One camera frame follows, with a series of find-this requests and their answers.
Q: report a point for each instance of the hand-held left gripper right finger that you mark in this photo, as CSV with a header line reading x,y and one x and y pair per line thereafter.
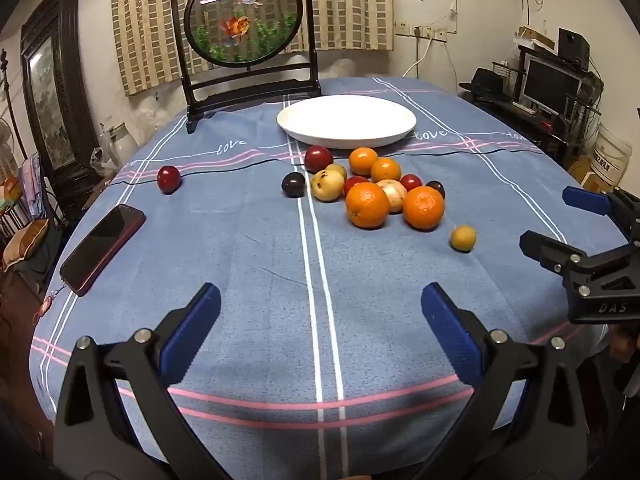
x,y
450,332

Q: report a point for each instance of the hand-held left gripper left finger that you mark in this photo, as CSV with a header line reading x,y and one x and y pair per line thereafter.
x,y
192,330

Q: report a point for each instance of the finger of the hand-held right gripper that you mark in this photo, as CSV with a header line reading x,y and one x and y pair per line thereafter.
x,y
547,250
587,200

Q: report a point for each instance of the small yellow fruit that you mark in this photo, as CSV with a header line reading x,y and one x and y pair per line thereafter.
x,y
463,238

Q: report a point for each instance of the large orange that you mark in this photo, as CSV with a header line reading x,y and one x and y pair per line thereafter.
x,y
367,206
424,208

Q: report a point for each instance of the dark purple plum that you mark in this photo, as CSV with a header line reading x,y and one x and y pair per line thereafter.
x,y
437,187
293,184

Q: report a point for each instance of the pale cream fruit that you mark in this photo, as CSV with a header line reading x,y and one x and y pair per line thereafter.
x,y
395,196

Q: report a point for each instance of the small red plum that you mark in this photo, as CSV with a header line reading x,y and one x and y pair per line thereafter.
x,y
410,181

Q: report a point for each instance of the yellow speckled pear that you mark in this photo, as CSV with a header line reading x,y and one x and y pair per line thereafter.
x,y
326,187

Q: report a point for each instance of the small yellow-green fruit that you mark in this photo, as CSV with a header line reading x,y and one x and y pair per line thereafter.
x,y
337,169

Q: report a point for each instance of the large red plum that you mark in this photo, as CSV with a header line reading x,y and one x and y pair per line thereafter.
x,y
318,158

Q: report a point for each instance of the white oval plate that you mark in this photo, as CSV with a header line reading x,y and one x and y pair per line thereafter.
x,y
345,120

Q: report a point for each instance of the person's right hand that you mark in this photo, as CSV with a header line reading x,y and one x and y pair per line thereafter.
x,y
622,346

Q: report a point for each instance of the white plastic bucket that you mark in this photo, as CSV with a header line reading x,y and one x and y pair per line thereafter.
x,y
607,157

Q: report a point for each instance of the blue striped tablecloth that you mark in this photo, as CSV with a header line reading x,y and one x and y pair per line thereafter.
x,y
250,270

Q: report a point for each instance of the black desk rack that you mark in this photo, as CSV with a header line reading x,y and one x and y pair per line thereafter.
x,y
520,117

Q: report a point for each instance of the computer monitor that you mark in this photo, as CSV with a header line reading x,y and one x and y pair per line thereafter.
x,y
550,82

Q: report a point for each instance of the red smartphone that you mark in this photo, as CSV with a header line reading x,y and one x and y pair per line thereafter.
x,y
100,247

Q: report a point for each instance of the red phone charm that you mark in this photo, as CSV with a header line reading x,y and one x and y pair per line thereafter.
x,y
46,304

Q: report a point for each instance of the black speaker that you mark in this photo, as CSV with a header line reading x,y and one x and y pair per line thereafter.
x,y
572,45

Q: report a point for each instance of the black hat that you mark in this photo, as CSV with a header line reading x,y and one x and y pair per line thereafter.
x,y
487,80

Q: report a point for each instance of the long cardboard box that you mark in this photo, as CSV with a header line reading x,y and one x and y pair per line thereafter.
x,y
537,36

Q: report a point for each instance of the brown cushion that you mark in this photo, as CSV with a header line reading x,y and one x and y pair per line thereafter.
x,y
25,242

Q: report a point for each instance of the white jug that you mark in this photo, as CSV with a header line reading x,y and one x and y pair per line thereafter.
x,y
122,147

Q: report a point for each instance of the dark wooden framed painting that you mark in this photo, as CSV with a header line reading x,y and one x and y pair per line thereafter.
x,y
47,105

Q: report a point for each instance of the beige checked curtain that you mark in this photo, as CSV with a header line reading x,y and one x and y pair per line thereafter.
x,y
350,10

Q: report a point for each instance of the round goldfish screen black stand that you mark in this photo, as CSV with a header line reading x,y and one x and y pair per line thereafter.
x,y
245,15

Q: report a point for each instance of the white wall socket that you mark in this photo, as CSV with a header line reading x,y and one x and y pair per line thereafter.
x,y
402,28

